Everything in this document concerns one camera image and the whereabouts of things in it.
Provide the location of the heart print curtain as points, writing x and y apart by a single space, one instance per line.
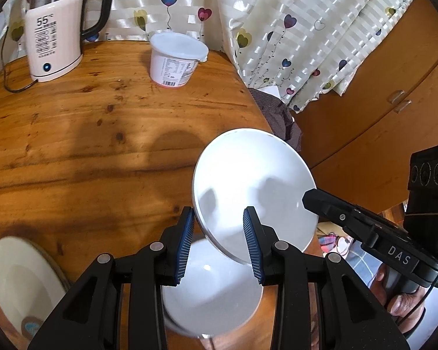
277 25

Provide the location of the white electric kettle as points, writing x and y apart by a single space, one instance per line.
53 43

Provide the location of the checked cloth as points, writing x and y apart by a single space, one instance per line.
363 262

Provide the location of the dark patterned cloth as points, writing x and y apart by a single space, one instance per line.
281 116

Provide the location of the white yogurt cup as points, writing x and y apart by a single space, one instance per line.
175 62

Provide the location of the white bowl with grey stripe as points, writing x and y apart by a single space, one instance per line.
255 182
211 299

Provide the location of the person's right hand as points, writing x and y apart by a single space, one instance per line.
394 302

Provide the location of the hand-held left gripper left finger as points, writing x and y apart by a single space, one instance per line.
184 248

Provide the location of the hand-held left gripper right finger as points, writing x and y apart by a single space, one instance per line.
252 248

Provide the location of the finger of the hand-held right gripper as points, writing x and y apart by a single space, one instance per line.
328 207

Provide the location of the wooden cabinet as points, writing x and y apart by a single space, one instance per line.
379 116

